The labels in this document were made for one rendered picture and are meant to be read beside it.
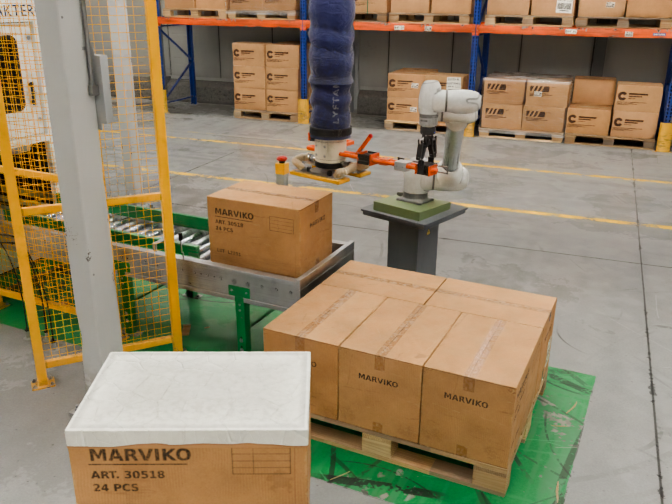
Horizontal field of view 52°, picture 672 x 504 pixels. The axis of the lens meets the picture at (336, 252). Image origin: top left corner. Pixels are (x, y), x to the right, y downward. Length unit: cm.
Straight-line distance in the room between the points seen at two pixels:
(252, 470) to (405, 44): 1087
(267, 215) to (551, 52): 864
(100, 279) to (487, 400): 187
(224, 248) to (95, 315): 90
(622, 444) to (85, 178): 282
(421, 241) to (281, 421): 275
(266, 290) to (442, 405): 124
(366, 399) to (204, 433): 152
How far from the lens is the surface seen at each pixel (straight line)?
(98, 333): 359
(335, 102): 362
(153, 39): 375
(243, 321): 399
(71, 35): 327
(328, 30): 359
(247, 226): 392
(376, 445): 335
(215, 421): 184
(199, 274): 405
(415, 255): 442
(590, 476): 349
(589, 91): 1112
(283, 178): 452
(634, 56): 1190
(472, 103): 335
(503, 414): 304
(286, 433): 179
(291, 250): 381
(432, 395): 309
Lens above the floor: 204
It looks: 21 degrees down
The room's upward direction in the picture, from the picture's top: 1 degrees clockwise
